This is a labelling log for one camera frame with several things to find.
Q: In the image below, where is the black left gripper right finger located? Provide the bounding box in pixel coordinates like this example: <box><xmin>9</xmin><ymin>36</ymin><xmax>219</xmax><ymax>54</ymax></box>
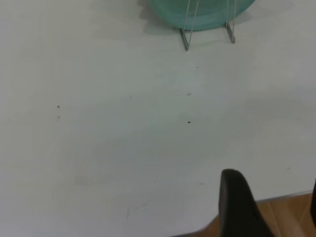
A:
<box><xmin>310</xmin><ymin>177</ymin><xmax>316</xmax><ymax>219</ymax></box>

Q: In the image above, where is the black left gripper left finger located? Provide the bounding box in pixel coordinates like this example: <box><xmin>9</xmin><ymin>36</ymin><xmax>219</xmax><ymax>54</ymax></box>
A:
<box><xmin>218</xmin><ymin>168</ymin><xmax>273</xmax><ymax>237</ymax></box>

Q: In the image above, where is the green plate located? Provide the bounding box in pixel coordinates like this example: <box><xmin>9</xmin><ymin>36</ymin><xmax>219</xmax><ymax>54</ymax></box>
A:
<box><xmin>149</xmin><ymin>0</ymin><xmax>255</xmax><ymax>32</ymax></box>

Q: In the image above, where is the metal wire plate rack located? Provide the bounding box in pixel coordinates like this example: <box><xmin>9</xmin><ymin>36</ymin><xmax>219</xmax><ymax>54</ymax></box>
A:
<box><xmin>178</xmin><ymin>0</ymin><xmax>237</xmax><ymax>52</ymax></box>

